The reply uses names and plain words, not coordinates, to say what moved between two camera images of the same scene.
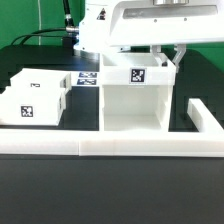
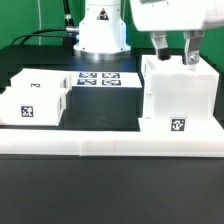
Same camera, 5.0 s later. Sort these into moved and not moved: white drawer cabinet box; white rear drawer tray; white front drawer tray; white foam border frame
Moved: white drawer cabinet box
Not moved: white rear drawer tray; white foam border frame; white front drawer tray
